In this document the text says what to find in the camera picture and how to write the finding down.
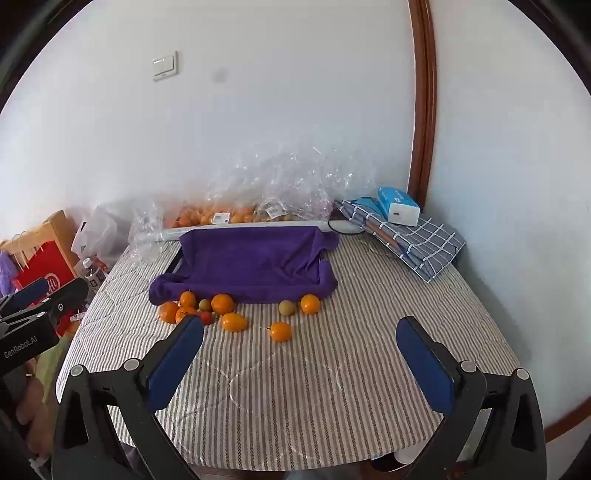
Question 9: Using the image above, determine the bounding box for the person's left hand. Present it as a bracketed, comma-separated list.
[16, 362, 57, 455]

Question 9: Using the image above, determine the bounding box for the blue tissue pack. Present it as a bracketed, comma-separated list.
[376, 186, 421, 227]

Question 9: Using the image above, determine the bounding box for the clear bag of oranges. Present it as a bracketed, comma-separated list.
[171, 194, 257, 228]

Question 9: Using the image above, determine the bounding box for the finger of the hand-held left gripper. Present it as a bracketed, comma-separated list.
[44, 277, 89, 325]
[0, 278, 51, 319]

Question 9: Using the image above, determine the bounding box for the white plastic bag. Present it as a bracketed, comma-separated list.
[71, 205, 118, 259]

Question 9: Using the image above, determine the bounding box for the purple towel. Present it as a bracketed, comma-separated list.
[148, 226, 340, 305]

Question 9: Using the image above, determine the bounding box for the wooden door frame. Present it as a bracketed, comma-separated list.
[407, 0, 438, 200]

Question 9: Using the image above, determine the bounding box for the white light switch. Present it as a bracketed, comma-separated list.
[152, 51, 178, 83]

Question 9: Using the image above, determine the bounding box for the white tray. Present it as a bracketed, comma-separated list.
[156, 220, 329, 278]

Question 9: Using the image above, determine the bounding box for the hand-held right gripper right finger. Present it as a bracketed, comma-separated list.
[396, 316, 548, 480]

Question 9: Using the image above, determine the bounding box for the red bag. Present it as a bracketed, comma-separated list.
[11, 241, 79, 305]

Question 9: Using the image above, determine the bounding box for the blue booklet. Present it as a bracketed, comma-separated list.
[353, 198, 386, 219]

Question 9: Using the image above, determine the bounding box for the purple fluffy cloth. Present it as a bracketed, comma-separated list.
[0, 253, 19, 296]

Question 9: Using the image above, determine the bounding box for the plastic bottle with label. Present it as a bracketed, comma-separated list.
[81, 257, 110, 296]

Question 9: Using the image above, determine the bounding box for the crumpled clear plastic bag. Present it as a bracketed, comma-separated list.
[128, 202, 182, 261]
[208, 143, 379, 222]

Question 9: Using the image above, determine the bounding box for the clear bag of brown fruits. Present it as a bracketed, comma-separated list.
[254, 198, 305, 224]

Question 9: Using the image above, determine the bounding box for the grey plaid cloth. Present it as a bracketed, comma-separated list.
[335, 198, 466, 283]

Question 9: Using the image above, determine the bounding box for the black ring cable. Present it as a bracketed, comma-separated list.
[328, 217, 365, 235]

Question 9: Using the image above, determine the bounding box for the brown notebook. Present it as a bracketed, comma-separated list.
[366, 220, 399, 254]

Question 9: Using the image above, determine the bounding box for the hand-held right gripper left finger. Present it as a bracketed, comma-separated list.
[52, 315, 205, 480]

